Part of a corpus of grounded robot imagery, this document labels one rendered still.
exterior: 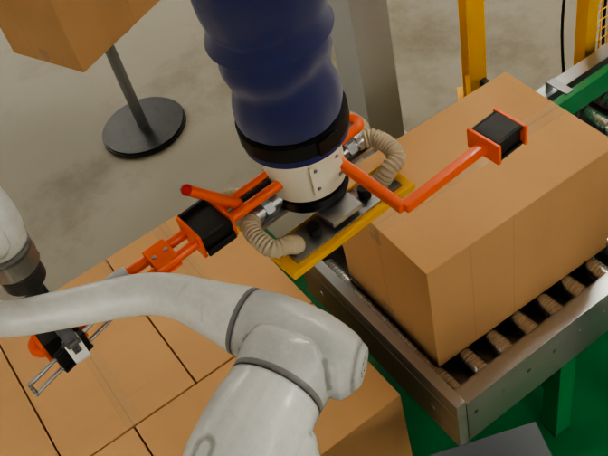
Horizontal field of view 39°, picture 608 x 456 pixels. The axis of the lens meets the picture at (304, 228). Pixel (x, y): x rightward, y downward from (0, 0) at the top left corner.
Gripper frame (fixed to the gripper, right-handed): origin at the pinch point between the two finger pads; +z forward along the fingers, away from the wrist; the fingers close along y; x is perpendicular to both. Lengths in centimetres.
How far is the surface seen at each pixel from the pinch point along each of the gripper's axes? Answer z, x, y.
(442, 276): 37, -75, -20
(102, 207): 127, -48, 166
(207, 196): -7.6, -36.2, 0.3
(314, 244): 11, -50, -11
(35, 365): 73, 10, 64
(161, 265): -1.2, -21.7, -1.4
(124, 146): 124, -74, 189
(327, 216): 8, -56, -9
